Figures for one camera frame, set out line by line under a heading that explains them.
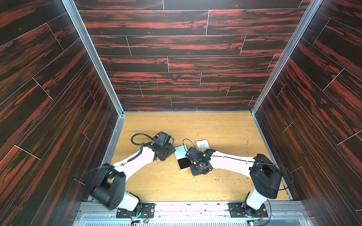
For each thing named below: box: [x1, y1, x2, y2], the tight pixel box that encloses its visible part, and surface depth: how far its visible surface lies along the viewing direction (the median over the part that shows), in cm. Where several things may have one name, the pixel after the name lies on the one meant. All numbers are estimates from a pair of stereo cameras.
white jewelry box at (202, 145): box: [196, 139, 211, 153], surface depth 98 cm
